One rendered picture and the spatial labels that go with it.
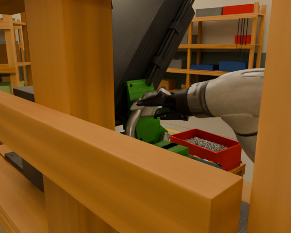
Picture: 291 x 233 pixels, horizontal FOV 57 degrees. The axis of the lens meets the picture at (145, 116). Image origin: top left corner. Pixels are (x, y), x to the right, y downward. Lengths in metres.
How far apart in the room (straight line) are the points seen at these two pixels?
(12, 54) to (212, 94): 2.89
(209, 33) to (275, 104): 6.80
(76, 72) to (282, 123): 0.31
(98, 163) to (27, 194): 0.77
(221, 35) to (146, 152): 6.62
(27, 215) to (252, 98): 0.73
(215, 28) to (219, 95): 6.36
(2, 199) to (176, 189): 0.88
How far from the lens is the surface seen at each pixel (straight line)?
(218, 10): 6.33
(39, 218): 0.92
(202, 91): 0.63
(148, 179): 0.24
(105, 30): 0.47
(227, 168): 1.36
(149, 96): 0.74
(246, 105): 0.57
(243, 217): 0.88
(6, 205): 1.02
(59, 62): 0.45
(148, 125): 0.90
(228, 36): 6.78
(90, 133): 0.34
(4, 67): 3.33
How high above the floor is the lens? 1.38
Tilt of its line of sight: 15 degrees down
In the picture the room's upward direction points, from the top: straight up
